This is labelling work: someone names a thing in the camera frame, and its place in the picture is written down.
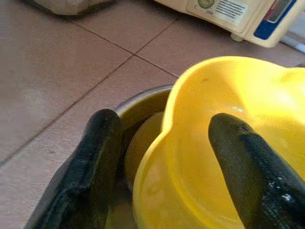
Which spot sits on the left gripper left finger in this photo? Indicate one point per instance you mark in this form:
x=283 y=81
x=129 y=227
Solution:
x=83 y=179

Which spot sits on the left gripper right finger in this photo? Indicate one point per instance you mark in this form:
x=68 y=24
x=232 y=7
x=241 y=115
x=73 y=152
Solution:
x=257 y=181

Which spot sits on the stainless steel bowl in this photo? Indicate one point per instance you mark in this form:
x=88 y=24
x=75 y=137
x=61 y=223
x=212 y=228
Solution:
x=143 y=102

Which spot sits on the beige water ionizer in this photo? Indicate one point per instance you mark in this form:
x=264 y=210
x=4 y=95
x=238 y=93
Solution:
x=238 y=21

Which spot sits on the clear container brown contents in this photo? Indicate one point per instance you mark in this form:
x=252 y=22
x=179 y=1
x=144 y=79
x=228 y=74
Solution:
x=69 y=6

